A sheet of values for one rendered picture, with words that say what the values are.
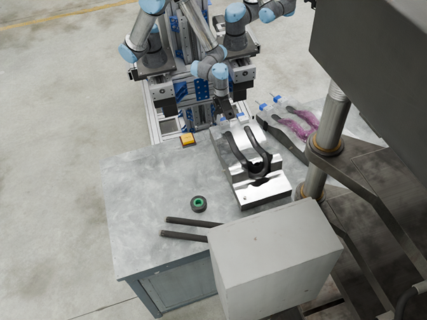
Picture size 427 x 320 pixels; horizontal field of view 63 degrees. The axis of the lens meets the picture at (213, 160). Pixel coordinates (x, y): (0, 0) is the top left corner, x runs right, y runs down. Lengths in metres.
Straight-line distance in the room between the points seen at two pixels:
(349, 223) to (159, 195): 0.97
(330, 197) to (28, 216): 2.38
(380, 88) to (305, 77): 3.04
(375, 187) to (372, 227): 0.26
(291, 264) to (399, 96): 0.45
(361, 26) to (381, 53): 0.06
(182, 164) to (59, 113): 2.05
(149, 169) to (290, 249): 1.16
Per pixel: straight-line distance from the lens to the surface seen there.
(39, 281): 2.74
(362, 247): 1.12
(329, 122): 0.89
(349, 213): 1.17
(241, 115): 1.93
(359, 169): 0.95
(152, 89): 2.03
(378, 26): 0.61
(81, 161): 3.17
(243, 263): 0.85
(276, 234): 0.89
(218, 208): 1.69
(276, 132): 1.92
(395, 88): 0.60
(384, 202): 0.91
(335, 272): 1.35
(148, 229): 1.69
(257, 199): 1.65
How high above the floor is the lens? 2.27
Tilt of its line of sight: 52 degrees down
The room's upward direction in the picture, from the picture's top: 6 degrees counter-clockwise
